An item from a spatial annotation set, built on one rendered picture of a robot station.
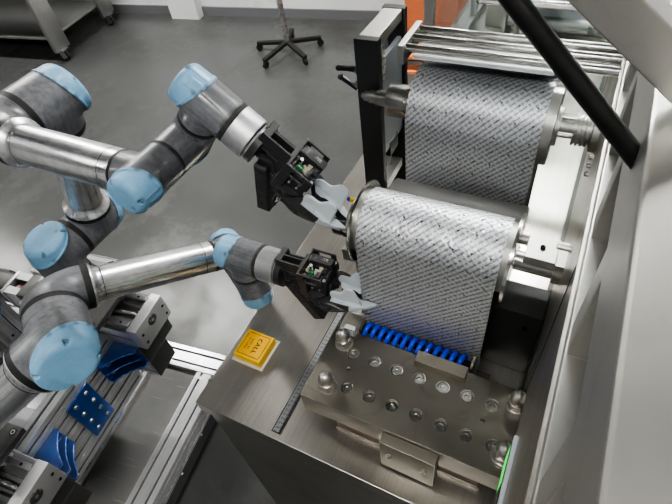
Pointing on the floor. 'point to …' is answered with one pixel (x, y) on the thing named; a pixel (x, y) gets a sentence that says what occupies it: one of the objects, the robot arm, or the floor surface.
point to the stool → (286, 40)
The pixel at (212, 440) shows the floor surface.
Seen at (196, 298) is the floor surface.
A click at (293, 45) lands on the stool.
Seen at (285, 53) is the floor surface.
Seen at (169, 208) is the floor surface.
